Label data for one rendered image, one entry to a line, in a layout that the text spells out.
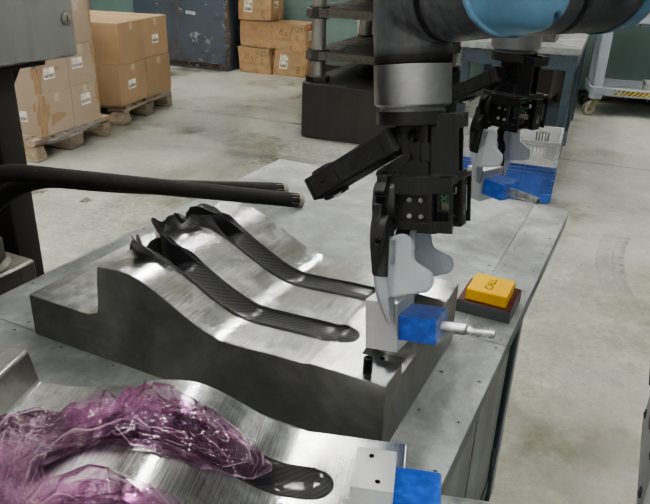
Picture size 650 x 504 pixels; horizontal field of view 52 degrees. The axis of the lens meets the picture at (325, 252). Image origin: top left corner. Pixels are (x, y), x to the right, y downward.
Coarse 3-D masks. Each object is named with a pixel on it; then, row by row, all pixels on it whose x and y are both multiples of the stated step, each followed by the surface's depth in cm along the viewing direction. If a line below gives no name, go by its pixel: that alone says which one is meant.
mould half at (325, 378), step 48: (144, 240) 104; (192, 240) 87; (288, 240) 96; (48, 288) 89; (96, 288) 89; (144, 288) 77; (192, 288) 79; (240, 288) 83; (288, 288) 86; (432, 288) 86; (48, 336) 88; (96, 336) 84; (144, 336) 80; (192, 336) 76; (240, 336) 75; (288, 336) 75; (240, 384) 75; (288, 384) 72; (336, 384) 69; (384, 384) 67; (336, 432) 71; (384, 432) 69
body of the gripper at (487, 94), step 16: (512, 64) 102; (528, 64) 99; (544, 64) 100; (512, 80) 103; (528, 80) 100; (496, 96) 103; (512, 96) 102; (528, 96) 101; (544, 96) 103; (496, 112) 105; (512, 112) 103; (528, 112) 104; (544, 112) 105; (512, 128) 102; (528, 128) 105
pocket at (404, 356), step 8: (408, 344) 75; (416, 344) 74; (368, 352) 74; (376, 352) 76; (384, 352) 77; (392, 352) 76; (400, 352) 76; (408, 352) 75; (392, 360) 75; (400, 360) 75; (408, 360) 73
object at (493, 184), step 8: (488, 168) 111; (496, 168) 112; (472, 176) 112; (488, 176) 111; (496, 176) 112; (504, 176) 112; (472, 184) 113; (480, 184) 111; (488, 184) 110; (496, 184) 109; (504, 184) 108; (512, 184) 109; (472, 192) 113; (480, 192) 112; (488, 192) 111; (496, 192) 109; (504, 192) 109; (512, 192) 109; (520, 192) 108; (480, 200) 112; (528, 200) 106; (536, 200) 105
